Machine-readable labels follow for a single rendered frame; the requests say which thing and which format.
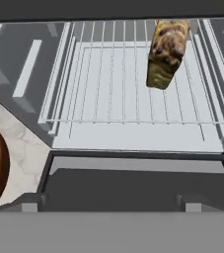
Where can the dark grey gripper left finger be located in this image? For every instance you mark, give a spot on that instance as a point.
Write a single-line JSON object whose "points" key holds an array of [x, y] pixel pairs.
{"points": [[31, 201]]}

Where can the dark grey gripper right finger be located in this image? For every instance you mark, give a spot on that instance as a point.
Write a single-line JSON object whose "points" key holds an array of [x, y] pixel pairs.
{"points": [[192, 201]]}

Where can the dark glass toaster oven door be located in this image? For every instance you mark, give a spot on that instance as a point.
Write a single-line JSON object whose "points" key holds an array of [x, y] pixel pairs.
{"points": [[138, 183]]}

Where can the grey toaster oven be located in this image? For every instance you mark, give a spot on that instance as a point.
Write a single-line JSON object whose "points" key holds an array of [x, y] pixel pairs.
{"points": [[24, 82]]}

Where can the brown bread loaf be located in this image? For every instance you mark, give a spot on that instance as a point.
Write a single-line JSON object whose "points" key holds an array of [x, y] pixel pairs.
{"points": [[167, 52]]}

